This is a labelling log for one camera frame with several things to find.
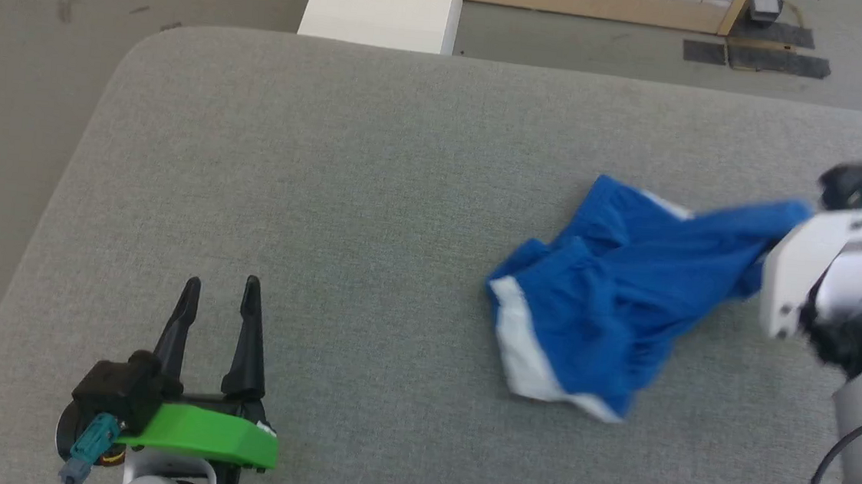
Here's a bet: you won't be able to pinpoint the grey fabric sofa seat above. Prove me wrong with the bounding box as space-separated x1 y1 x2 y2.
0 8 862 484

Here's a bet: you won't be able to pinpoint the long black floor mat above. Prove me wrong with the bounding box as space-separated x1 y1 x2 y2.
725 44 833 81

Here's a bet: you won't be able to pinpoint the teal cable connector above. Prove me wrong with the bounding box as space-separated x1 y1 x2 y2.
58 410 124 484

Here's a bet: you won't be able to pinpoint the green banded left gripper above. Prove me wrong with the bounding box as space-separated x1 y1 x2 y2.
110 265 293 484

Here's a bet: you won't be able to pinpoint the small black floor mat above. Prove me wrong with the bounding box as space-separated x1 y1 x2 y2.
682 39 728 66

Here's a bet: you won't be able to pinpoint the grey floor device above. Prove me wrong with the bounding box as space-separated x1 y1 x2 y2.
747 0 784 24

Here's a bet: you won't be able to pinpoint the blue shorts with white trim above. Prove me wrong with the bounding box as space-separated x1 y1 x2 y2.
475 166 817 440

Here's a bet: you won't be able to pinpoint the dark grey floor mat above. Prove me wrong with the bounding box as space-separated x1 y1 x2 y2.
727 18 817 51

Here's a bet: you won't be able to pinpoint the wooden fence frame with mesh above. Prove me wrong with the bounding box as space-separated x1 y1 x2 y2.
460 0 751 38

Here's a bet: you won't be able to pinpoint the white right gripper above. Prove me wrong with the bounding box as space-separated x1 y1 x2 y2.
754 196 862 380

